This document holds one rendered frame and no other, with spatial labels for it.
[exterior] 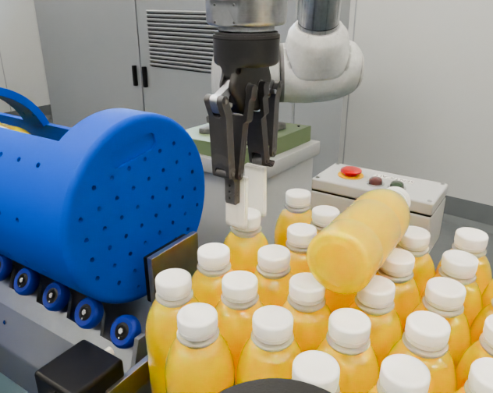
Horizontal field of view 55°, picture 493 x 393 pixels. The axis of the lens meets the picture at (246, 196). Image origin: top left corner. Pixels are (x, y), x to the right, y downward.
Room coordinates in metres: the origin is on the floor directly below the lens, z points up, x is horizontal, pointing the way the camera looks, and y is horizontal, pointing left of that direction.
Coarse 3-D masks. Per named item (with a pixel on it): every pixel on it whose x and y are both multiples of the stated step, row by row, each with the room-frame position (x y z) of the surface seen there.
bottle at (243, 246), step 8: (232, 232) 0.55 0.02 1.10; (240, 232) 0.54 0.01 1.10; (248, 232) 0.54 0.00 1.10; (256, 232) 0.55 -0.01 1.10; (232, 240) 0.55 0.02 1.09; (240, 240) 0.54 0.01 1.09; (248, 240) 0.54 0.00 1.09; (256, 240) 0.54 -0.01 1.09; (264, 240) 0.55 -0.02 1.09; (232, 248) 0.54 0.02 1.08; (240, 248) 0.54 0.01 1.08; (248, 248) 0.53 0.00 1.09; (256, 248) 0.54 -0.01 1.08; (232, 256) 0.53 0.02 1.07; (240, 256) 0.53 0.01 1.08; (248, 256) 0.53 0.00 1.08; (256, 256) 0.53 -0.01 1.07; (232, 264) 0.53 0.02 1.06; (240, 264) 0.53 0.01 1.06; (248, 264) 0.53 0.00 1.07; (256, 264) 0.53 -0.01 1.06
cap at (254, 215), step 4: (248, 208) 0.58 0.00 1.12; (252, 208) 0.58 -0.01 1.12; (248, 212) 0.56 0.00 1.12; (252, 212) 0.56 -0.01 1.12; (256, 212) 0.56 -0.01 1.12; (260, 212) 0.56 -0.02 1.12; (248, 216) 0.55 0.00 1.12; (252, 216) 0.55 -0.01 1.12; (256, 216) 0.55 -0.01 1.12; (260, 216) 0.56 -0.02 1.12; (248, 220) 0.54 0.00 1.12; (252, 220) 0.54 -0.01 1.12; (256, 220) 0.55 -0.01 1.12; (260, 220) 0.55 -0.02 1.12; (248, 224) 0.54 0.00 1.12; (252, 224) 0.54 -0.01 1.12; (256, 224) 0.55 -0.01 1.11; (260, 224) 0.56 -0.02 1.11; (236, 228) 0.55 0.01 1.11; (248, 228) 0.54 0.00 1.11; (252, 228) 0.54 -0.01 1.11; (256, 228) 0.55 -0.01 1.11
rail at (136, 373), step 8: (144, 360) 0.45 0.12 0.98; (136, 368) 0.44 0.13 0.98; (144, 368) 0.44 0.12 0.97; (128, 376) 0.42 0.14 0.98; (136, 376) 0.43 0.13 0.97; (144, 376) 0.44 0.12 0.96; (120, 384) 0.41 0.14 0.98; (128, 384) 0.42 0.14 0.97; (136, 384) 0.43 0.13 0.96; (112, 392) 0.40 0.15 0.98; (120, 392) 0.41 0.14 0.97; (128, 392) 0.42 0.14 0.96
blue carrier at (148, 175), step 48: (0, 96) 0.91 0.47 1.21; (0, 144) 0.64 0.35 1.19; (48, 144) 0.60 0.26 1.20; (96, 144) 0.57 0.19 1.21; (144, 144) 0.64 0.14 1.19; (192, 144) 0.72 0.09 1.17; (0, 192) 0.60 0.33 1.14; (48, 192) 0.55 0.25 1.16; (96, 192) 0.56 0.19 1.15; (144, 192) 0.63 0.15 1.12; (192, 192) 0.72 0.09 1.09; (0, 240) 0.61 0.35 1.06; (48, 240) 0.53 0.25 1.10; (96, 240) 0.55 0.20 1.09; (144, 240) 0.63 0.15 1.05; (96, 288) 0.55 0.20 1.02; (144, 288) 0.62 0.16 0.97
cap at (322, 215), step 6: (312, 210) 0.62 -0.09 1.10; (318, 210) 0.62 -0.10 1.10; (324, 210) 0.62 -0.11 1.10; (330, 210) 0.62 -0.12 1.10; (336, 210) 0.61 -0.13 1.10; (312, 216) 0.61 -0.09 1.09; (318, 216) 0.60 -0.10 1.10; (324, 216) 0.60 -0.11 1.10; (330, 216) 0.60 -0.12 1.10; (336, 216) 0.60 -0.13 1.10; (318, 222) 0.60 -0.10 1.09; (324, 222) 0.60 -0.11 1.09
